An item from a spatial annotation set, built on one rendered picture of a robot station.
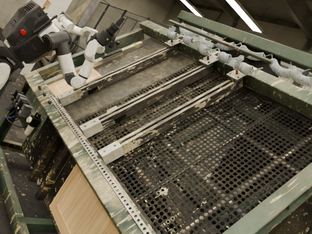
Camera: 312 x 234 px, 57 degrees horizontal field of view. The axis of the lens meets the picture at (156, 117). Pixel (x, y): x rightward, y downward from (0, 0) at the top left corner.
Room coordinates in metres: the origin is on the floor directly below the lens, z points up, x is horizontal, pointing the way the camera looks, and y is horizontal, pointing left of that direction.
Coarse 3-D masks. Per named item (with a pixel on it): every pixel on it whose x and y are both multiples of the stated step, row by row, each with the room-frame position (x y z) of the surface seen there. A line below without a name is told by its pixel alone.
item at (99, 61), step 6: (126, 48) 2.67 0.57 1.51; (132, 48) 2.70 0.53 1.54; (114, 54) 2.60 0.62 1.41; (120, 54) 2.64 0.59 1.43; (96, 60) 2.54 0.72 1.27; (102, 60) 2.55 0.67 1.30; (108, 60) 2.59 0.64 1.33; (54, 78) 2.36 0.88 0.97; (60, 78) 2.37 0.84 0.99; (48, 84) 2.33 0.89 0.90
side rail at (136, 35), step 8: (128, 32) 2.94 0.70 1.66; (136, 32) 2.94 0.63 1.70; (120, 40) 2.86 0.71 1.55; (128, 40) 2.92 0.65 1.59; (136, 40) 2.98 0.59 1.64; (112, 48) 2.84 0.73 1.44; (120, 48) 2.89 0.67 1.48; (72, 56) 2.65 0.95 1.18; (80, 56) 2.67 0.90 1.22; (96, 56) 2.76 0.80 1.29; (56, 64) 2.55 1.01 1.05; (80, 64) 2.70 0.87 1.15; (40, 72) 2.49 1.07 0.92; (48, 72) 2.54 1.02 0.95; (56, 72) 2.58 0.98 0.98
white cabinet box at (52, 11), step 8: (40, 0) 5.33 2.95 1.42; (48, 0) 5.40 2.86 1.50; (56, 0) 5.47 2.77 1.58; (64, 0) 5.54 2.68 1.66; (48, 8) 5.44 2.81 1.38; (56, 8) 5.51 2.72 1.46; (64, 8) 5.59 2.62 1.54; (48, 16) 5.48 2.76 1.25; (24, 64) 5.52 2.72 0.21; (32, 64) 5.60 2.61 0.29; (24, 72) 5.56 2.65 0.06
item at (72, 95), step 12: (180, 36) 2.58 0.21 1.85; (168, 48) 2.52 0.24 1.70; (144, 60) 2.37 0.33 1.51; (156, 60) 2.44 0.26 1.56; (120, 72) 2.27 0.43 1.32; (132, 72) 2.34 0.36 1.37; (84, 84) 2.16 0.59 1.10; (96, 84) 2.18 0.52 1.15; (108, 84) 2.24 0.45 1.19; (60, 96) 2.07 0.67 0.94; (72, 96) 2.09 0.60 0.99; (84, 96) 2.16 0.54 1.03
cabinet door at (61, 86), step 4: (92, 68) 2.47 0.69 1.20; (92, 72) 2.41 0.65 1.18; (96, 72) 2.41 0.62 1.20; (92, 76) 2.37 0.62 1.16; (96, 76) 2.35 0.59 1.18; (100, 76) 2.35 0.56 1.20; (60, 80) 2.37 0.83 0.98; (64, 80) 2.36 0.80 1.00; (88, 80) 2.32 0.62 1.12; (52, 84) 2.32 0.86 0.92; (56, 84) 2.32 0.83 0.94; (60, 84) 2.32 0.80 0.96; (64, 84) 2.31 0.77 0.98; (68, 84) 2.30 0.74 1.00; (52, 88) 2.28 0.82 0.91; (56, 88) 2.27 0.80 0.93; (60, 88) 2.27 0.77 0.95; (64, 88) 2.26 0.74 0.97; (68, 88) 2.25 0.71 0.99; (72, 88) 2.25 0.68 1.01; (56, 92) 2.22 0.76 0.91; (60, 92) 2.21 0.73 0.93; (56, 96) 2.17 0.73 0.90
